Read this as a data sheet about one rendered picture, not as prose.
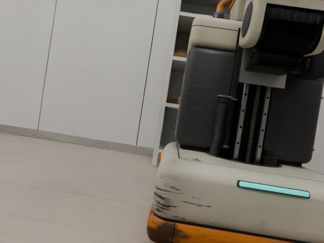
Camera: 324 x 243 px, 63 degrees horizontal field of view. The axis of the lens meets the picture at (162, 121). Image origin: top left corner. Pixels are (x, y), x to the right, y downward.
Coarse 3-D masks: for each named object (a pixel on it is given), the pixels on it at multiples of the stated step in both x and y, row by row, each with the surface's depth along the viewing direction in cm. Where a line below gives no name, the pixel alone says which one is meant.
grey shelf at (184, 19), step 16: (176, 0) 213; (192, 0) 249; (208, 0) 244; (176, 16) 213; (192, 16) 212; (208, 16) 212; (176, 32) 214; (176, 48) 257; (176, 64) 229; (176, 80) 257; (176, 96) 257; (160, 112) 214; (176, 112) 257; (160, 128) 214; (160, 144) 253
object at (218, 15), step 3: (216, 12) 123; (219, 12) 122; (213, 15) 124; (216, 15) 122; (219, 15) 122; (222, 15) 123; (225, 15) 132; (228, 15) 132; (222, 18) 123; (225, 18) 131; (228, 18) 131
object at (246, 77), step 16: (272, 16) 74; (288, 16) 73; (304, 16) 73; (320, 16) 73; (272, 32) 74; (288, 32) 73; (304, 32) 73; (256, 48) 82; (272, 48) 78; (288, 48) 77; (304, 48) 76; (256, 64) 81; (272, 64) 80; (288, 64) 79; (320, 64) 86; (240, 80) 93; (256, 80) 93; (272, 80) 93
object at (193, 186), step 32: (160, 160) 97; (192, 160) 78; (224, 160) 89; (160, 192) 72; (192, 192) 70; (224, 192) 70; (256, 192) 70; (288, 192) 69; (320, 192) 70; (160, 224) 71; (192, 224) 71; (224, 224) 70; (256, 224) 70; (288, 224) 69; (320, 224) 69
